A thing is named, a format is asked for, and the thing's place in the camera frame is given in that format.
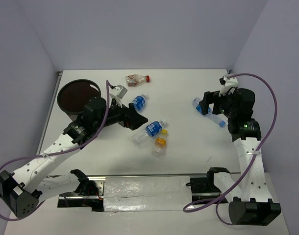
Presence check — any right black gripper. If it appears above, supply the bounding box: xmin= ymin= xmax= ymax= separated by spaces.
xmin=199 ymin=88 xmax=237 ymax=118

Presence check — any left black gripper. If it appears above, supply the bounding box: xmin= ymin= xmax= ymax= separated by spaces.
xmin=94 ymin=96 xmax=148 ymax=130

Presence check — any blue label bottle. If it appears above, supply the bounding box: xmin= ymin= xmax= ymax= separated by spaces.
xmin=131 ymin=94 xmax=148 ymax=112
xmin=192 ymin=97 xmax=226 ymax=128
xmin=132 ymin=120 xmax=168 ymax=147

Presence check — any red cap plastic bottle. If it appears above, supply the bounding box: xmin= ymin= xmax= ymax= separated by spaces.
xmin=125 ymin=74 xmax=150 ymax=87

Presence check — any yellow cap orange bottle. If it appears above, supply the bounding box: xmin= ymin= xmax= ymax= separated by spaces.
xmin=151 ymin=129 xmax=169 ymax=159

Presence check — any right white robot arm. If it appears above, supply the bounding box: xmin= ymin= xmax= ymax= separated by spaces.
xmin=199 ymin=88 xmax=281 ymax=226

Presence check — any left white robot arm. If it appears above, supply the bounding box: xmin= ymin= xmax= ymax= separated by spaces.
xmin=0 ymin=97 xmax=148 ymax=220

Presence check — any dark brown round bin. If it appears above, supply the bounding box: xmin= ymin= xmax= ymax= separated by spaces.
xmin=57 ymin=79 xmax=101 ymax=121

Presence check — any silver foil sheet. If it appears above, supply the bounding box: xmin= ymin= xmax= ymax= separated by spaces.
xmin=103 ymin=176 xmax=192 ymax=212

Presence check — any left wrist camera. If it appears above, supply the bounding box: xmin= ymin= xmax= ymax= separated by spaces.
xmin=110 ymin=85 xmax=127 ymax=104

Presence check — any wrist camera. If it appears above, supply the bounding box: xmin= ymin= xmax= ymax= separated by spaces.
xmin=110 ymin=85 xmax=127 ymax=104
xmin=219 ymin=74 xmax=238 ymax=96

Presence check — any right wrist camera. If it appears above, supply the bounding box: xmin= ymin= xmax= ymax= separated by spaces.
xmin=219 ymin=74 xmax=238 ymax=96

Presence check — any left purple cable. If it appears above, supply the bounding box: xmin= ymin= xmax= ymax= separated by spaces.
xmin=0 ymin=80 xmax=116 ymax=222

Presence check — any purple cable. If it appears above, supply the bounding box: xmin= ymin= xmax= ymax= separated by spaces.
xmin=183 ymin=73 xmax=278 ymax=225
xmin=0 ymin=80 xmax=116 ymax=222

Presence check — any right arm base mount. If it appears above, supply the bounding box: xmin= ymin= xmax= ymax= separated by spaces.
xmin=186 ymin=177 xmax=222 ymax=201

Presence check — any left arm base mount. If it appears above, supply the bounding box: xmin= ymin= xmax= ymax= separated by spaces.
xmin=57 ymin=176 xmax=106 ymax=212

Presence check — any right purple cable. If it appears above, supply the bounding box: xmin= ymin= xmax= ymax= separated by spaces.
xmin=183 ymin=73 xmax=278 ymax=225

